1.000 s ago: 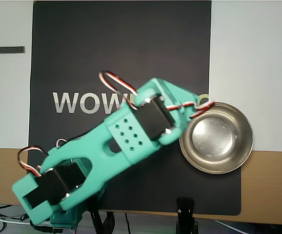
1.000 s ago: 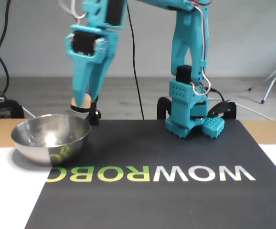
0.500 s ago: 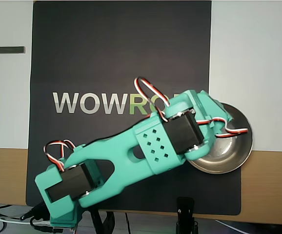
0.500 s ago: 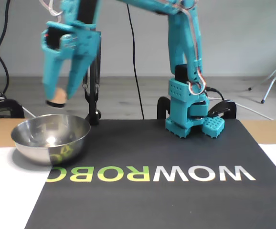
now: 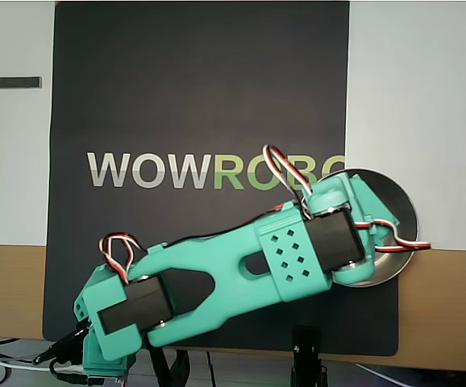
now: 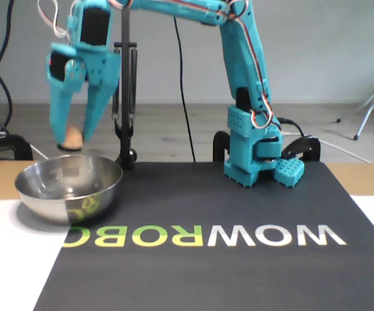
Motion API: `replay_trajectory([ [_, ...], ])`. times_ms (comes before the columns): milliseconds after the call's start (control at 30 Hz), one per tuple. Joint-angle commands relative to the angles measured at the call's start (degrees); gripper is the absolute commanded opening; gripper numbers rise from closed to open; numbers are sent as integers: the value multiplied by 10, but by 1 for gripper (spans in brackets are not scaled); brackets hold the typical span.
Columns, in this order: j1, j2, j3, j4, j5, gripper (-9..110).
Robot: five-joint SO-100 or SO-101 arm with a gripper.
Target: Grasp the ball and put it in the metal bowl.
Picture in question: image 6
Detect red white black servo cable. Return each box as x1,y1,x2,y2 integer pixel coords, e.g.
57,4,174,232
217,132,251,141
109,0,133,10
217,0,274,131
37,0,71,43

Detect teal robot arm with base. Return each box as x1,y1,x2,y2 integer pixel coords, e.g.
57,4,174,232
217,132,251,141
66,0,306,189

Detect small tan cork ball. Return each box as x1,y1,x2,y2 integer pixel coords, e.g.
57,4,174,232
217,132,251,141
57,125,84,152

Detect black power cable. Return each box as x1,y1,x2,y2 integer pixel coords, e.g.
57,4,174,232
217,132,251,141
276,116,305,137

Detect metal bowl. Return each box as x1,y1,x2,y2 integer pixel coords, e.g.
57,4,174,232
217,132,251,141
14,154,124,227

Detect white metal stand legs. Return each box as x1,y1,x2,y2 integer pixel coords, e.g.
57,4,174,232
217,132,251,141
335,67,374,142

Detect dark blue hanging cable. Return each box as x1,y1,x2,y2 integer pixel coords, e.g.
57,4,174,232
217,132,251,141
0,0,16,130

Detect thin white cable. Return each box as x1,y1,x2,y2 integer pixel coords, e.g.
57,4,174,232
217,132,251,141
28,144,50,161

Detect large black clamp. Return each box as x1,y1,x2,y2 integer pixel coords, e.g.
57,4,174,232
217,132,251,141
0,134,34,162

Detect white floor cable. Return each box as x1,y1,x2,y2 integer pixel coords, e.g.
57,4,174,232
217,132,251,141
319,139,371,163

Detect thin black hanging cable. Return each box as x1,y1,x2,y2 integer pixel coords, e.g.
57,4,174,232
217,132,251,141
173,16,197,163

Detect black mat with WOWROBO print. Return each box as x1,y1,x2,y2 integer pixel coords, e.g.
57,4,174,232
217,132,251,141
31,161,374,311

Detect black table clamp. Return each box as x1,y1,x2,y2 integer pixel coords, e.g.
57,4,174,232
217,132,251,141
280,135,322,163
212,130,232,163

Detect teal gripper with motor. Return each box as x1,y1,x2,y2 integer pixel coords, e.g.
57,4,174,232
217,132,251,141
47,43,122,143

